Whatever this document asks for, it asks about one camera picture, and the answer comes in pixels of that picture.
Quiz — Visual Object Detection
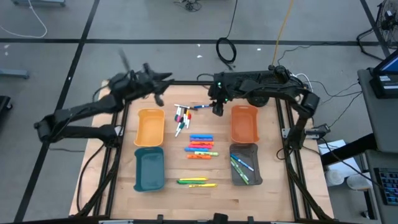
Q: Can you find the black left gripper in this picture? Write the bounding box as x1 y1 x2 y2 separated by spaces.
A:
130 62 175 108

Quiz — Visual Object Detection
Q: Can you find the white paper sheet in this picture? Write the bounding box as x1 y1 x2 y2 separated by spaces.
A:
317 139 355 170

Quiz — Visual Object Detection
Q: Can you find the grey floor bar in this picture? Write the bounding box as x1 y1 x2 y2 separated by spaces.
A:
0 68 30 80

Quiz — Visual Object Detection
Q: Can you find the laptop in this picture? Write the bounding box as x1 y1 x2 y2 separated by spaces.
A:
372 49 398 76

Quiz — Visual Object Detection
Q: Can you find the white cup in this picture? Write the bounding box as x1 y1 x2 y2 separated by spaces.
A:
346 173 371 191

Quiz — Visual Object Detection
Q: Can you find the green thin marker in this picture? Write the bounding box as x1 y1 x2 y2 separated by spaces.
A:
229 160 249 185
231 157 250 183

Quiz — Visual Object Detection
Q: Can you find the teal plastic bin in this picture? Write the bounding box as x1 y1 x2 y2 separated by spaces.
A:
133 146 166 193

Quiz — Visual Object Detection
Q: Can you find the black hanging coiled cable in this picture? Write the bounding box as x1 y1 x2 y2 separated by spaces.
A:
215 0 239 71

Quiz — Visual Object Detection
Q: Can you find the black desk beam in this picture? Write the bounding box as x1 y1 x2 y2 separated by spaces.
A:
320 133 377 166

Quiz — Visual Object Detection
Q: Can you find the black floor fan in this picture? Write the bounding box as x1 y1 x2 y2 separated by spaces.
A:
356 0 398 62

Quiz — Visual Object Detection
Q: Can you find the grey power box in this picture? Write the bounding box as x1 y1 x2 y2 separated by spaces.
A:
305 123 331 140

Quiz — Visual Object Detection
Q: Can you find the grey cart base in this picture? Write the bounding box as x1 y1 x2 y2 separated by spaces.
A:
11 0 67 7

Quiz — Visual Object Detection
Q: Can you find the black keyboard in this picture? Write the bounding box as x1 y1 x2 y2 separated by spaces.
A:
213 70 275 82

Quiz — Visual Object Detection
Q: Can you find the black labelled device box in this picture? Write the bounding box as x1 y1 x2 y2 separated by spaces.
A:
369 73 398 100

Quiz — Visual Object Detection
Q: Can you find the grey desk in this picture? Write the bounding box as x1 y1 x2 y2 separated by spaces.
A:
356 67 398 154
363 148 398 224

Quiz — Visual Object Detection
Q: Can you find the yellow plastic bin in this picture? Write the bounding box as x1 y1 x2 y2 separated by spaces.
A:
133 108 166 148

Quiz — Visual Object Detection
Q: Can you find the black cable bundle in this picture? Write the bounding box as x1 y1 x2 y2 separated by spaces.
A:
173 0 203 13

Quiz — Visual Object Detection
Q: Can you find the backlit keyboard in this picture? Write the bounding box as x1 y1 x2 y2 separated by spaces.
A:
373 167 398 207

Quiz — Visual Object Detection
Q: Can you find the orange plastic bin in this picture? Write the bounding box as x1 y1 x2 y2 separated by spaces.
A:
230 105 260 144

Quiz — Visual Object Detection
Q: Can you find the white floor cable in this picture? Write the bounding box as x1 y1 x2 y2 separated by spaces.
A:
0 0 49 39

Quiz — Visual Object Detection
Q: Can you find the grey translucent plastic bin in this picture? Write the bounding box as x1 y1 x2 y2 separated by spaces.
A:
229 142 264 187

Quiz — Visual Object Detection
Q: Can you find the yellow hanging cable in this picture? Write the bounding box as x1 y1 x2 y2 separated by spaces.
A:
271 0 295 67

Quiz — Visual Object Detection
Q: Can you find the black floor equipment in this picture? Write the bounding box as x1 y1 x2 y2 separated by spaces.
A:
0 95 14 131

